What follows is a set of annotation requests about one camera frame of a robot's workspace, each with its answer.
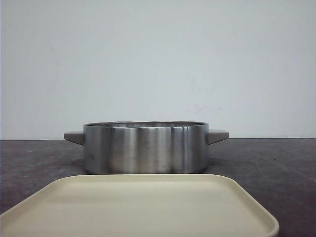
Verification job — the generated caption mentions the stainless steel steamer pot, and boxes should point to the stainless steel steamer pot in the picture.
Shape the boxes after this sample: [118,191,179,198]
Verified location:
[64,121,229,174]

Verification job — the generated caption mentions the cream plastic tray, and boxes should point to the cream plastic tray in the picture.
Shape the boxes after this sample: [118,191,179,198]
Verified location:
[0,174,279,237]

